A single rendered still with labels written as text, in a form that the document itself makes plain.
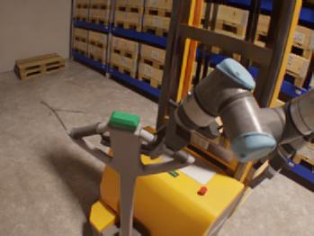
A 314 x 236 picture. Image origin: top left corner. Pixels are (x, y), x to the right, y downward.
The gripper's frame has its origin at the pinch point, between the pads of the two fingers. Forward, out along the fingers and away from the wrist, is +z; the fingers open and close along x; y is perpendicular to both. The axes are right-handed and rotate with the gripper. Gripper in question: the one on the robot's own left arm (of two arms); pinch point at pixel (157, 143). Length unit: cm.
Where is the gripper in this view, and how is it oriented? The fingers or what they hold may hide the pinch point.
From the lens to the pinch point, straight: 68.2
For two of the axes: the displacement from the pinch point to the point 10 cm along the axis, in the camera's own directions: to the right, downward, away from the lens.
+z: -5.3, 5.2, 6.7
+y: -8.2, -5.1, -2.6
